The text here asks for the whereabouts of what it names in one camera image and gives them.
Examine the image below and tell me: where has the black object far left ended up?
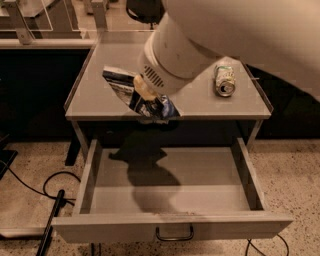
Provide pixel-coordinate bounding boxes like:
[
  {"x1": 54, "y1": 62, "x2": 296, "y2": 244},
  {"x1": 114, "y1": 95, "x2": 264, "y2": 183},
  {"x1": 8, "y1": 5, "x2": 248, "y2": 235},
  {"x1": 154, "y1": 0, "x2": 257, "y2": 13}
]
[{"x1": 0, "y1": 132, "x2": 18, "y2": 179}]

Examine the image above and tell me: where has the green soda can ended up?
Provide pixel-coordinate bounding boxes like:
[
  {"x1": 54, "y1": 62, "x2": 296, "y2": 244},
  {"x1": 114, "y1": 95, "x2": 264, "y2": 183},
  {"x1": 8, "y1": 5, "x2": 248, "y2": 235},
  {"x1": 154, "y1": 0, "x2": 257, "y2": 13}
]
[{"x1": 214, "y1": 65, "x2": 236, "y2": 97}]

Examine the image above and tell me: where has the grey cabinet table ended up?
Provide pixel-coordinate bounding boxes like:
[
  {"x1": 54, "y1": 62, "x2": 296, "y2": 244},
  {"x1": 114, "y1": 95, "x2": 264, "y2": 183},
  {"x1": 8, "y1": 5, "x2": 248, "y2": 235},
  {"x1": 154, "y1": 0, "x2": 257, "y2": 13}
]
[{"x1": 65, "y1": 31, "x2": 272, "y2": 140}]

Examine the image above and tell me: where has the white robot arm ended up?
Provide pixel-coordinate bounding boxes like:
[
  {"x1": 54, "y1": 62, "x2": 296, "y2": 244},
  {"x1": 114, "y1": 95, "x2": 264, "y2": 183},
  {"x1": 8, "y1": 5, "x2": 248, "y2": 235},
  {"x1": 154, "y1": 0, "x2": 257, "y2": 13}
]
[{"x1": 138, "y1": 0, "x2": 320, "y2": 100}]

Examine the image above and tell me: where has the grey open drawer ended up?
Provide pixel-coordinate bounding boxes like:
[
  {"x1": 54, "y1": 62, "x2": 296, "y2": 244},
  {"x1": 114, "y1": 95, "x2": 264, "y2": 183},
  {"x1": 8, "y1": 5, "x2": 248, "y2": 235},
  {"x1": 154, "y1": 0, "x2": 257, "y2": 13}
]
[{"x1": 53, "y1": 139, "x2": 293, "y2": 243}]

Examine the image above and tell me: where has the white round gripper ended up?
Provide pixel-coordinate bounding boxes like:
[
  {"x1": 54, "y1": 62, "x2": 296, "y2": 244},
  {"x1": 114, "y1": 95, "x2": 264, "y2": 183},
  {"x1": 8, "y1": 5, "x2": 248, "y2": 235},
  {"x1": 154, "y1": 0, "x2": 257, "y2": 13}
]
[{"x1": 133, "y1": 13, "x2": 222, "y2": 101}]

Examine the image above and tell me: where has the black floor cable left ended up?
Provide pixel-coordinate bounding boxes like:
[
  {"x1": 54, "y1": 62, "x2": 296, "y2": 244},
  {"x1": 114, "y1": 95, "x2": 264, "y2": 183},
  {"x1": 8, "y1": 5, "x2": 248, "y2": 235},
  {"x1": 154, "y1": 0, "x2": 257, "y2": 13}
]
[{"x1": 0, "y1": 159, "x2": 82, "y2": 206}]

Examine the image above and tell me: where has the blue chip bag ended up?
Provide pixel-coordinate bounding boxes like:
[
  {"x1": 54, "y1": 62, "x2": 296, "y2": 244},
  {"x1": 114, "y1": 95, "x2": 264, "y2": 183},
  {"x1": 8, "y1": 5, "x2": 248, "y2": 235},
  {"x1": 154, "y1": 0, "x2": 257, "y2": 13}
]
[{"x1": 102, "y1": 66, "x2": 180, "y2": 120}]

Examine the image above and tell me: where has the black office chair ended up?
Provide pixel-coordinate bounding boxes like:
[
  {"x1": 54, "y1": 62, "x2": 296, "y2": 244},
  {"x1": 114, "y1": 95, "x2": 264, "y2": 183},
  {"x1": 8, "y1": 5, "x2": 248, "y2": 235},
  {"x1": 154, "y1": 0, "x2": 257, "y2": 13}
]
[{"x1": 126, "y1": 0, "x2": 165, "y2": 30}]

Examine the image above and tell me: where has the black pole on floor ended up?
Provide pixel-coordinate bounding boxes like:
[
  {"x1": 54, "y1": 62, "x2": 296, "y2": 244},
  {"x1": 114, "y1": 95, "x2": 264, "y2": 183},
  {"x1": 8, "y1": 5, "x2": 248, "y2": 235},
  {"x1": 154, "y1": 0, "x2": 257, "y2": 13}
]
[{"x1": 36, "y1": 190, "x2": 65, "y2": 256}]

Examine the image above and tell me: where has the black cable bottom right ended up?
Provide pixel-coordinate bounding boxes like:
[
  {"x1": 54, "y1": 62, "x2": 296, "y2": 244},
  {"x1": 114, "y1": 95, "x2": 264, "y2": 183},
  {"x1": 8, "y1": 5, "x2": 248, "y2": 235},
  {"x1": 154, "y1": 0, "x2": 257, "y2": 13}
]
[{"x1": 244, "y1": 233, "x2": 290, "y2": 256}]

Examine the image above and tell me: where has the black drawer handle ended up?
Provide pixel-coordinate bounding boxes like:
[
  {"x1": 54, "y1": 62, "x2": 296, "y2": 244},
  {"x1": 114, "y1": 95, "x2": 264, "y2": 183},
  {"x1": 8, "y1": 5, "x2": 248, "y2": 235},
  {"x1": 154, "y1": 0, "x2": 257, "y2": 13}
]
[{"x1": 155, "y1": 226, "x2": 194, "y2": 242}]

